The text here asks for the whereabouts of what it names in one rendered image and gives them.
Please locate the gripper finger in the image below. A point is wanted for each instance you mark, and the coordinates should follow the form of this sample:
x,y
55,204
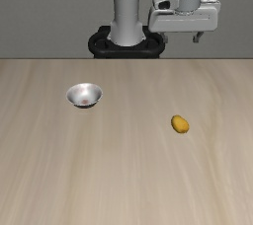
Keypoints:
x,y
164,37
197,37

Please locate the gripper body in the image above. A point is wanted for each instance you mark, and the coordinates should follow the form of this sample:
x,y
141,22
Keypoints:
x,y
184,20

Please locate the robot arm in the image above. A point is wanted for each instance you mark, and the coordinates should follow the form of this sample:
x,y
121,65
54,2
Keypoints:
x,y
125,15

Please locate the yellow mango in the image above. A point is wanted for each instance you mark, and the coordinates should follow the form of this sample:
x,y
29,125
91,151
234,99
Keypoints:
x,y
180,124

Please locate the silver metal bowl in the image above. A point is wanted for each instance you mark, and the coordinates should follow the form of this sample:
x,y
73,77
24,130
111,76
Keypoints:
x,y
84,94

